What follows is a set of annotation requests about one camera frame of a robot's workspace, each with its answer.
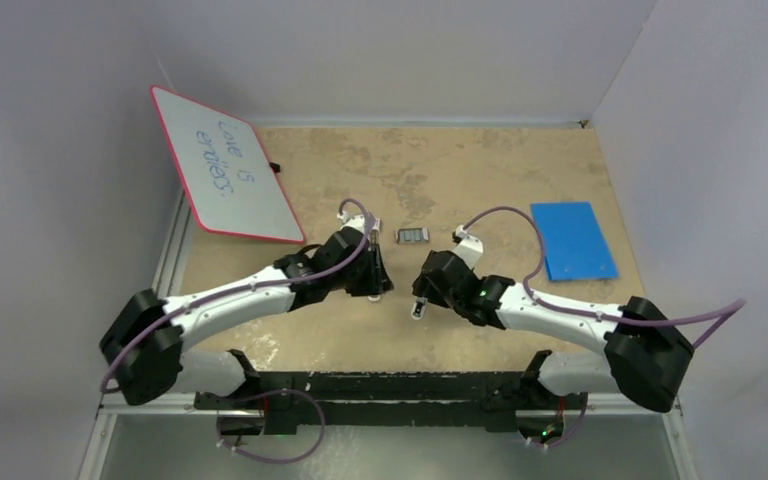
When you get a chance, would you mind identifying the blue notebook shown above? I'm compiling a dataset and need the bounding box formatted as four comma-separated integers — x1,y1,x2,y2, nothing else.
531,202,619,282

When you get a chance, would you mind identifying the red framed whiteboard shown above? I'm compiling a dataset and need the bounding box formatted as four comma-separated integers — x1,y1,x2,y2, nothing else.
149,85,305,244

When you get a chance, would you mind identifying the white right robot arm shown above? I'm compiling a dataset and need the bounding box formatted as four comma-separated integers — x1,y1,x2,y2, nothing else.
412,251,695,413

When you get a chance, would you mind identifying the aluminium frame rail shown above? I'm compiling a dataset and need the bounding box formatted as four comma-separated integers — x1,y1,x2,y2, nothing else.
100,393,657,418

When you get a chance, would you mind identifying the white stapler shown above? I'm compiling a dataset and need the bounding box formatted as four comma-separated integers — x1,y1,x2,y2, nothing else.
411,297,427,320

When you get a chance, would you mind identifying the staple tray with staples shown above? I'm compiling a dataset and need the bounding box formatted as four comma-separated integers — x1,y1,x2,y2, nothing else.
395,227,430,245

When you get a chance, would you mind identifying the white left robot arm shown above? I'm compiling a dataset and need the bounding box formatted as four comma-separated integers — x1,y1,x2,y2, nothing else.
99,227,394,409

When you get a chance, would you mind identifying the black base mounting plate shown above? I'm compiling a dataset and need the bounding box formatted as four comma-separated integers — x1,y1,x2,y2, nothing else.
194,371,586,435

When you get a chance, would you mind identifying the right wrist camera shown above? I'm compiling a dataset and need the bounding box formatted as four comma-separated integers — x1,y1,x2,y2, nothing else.
451,224,484,270

